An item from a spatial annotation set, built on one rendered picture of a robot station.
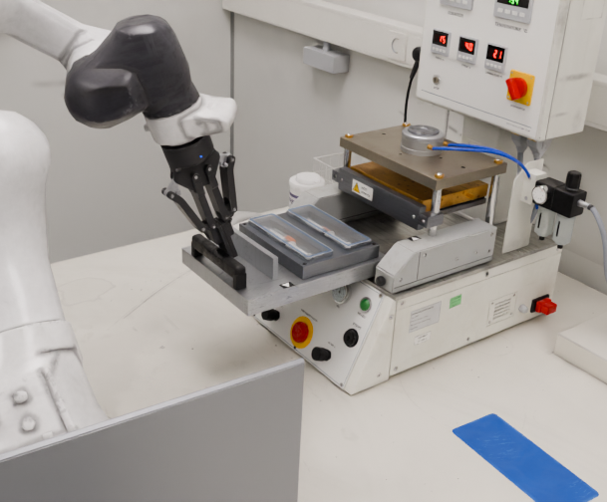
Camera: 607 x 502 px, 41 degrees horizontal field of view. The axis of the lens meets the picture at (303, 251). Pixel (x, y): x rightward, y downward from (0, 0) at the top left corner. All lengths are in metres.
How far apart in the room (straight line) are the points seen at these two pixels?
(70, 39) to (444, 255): 0.71
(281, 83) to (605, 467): 1.75
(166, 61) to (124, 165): 1.75
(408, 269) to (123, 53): 0.60
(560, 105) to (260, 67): 1.48
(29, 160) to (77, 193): 1.90
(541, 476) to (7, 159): 0.91
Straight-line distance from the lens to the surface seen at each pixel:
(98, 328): 1.65
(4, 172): 0.95
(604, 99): 1.81
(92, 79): 1.17
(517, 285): 1.66
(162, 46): 1.16
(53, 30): 1.27
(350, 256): 1.39
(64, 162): 2.80
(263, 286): 1.32
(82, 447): 0.79
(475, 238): 1.51
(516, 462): 1.38
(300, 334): 1.53
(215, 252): 1.35
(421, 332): 1.50
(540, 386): 1.56
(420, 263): 1.42
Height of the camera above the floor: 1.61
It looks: 26 degrees down
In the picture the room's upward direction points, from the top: 3 degrees clockwise
